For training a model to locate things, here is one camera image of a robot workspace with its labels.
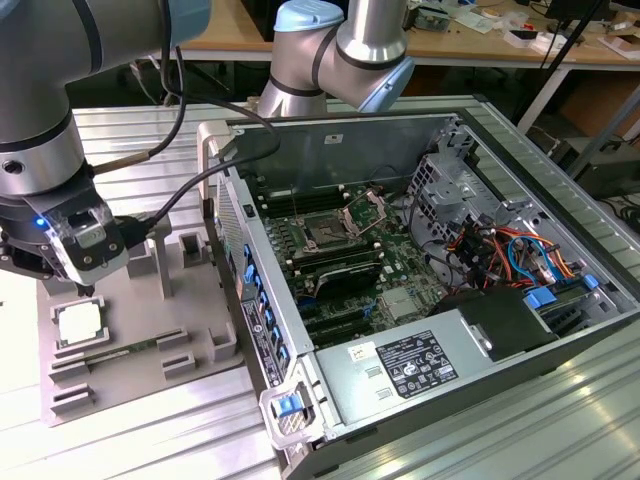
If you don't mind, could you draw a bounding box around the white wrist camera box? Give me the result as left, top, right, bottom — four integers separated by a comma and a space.
42, 219, 129, 287

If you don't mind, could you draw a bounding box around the green RAM stick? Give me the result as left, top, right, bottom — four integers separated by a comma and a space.
87, 337, 162, 364

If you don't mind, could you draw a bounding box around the black box under desk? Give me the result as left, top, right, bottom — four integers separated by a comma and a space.
569, 137, 640, 201

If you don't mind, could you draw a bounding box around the blue wire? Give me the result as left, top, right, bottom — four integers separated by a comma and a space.
505, 234, 557, 287

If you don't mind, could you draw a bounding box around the white box with black inset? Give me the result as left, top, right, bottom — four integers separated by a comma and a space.
504, 28, 556, 52

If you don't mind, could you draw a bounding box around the small green circuit board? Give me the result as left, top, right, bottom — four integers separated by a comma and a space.
417, 9, 451, 31

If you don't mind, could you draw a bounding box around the grey parts rack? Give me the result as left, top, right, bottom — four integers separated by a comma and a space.
37, 212, 246, 429

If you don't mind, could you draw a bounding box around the black RAM slot bank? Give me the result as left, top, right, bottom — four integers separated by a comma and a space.
286, 238, 382, 274
258, 185, 347, 217

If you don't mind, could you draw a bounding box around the orange red wire bundle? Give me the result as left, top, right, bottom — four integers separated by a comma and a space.
447, 222, 589, 294

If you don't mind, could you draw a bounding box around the black fan shroud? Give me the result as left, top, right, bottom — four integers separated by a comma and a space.
429, 287, 560, 364

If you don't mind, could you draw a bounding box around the tan cardboard piece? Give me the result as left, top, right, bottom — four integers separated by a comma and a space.
599, 33, 640, 59

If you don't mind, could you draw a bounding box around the thin black grey-sleeved cable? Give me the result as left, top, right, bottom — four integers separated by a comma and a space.
87, 44, 189, 174

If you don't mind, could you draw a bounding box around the black expansion card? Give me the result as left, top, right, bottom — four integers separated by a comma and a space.
312, 262, 382, 302

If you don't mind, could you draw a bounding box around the silver square CPU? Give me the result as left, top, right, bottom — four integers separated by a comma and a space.
57, 303, 103, 346

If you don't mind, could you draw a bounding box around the silver power supply unit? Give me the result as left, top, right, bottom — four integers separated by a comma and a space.
312, 307, 496, 436

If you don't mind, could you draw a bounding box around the metal socket cover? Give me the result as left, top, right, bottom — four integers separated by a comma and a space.
341, 189, 390, 237

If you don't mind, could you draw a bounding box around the black monitor stand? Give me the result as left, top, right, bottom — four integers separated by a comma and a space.
544, 0, 614, 34

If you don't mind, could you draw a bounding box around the silver chipset heatsink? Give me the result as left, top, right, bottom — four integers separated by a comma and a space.
382, 288, 426, 319

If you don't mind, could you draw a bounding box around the small grey taped camera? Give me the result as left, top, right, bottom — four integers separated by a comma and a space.
62, 209, 110, 249

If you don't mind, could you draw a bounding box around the wooden desk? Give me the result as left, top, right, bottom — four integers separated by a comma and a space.
174, 0, 640, 67

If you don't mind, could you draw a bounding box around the green motherboard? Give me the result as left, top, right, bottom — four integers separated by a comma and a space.
254, 174, 451, 351

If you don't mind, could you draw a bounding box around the thick black camera cable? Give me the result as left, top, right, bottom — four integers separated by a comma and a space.
113, 0, 282, 247

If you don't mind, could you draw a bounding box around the CPU socket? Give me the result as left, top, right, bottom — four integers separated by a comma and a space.
299, 212, 351, 251

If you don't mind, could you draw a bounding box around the silver drive cage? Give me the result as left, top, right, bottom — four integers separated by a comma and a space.
405, 117, 536, 251

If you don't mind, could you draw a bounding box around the open PC case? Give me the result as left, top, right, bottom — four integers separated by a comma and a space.
196, 108, 640, 480

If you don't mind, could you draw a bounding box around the black expansion slot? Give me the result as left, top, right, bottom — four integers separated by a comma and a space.
308, 322, 375, 347
302, 305, 367, 329

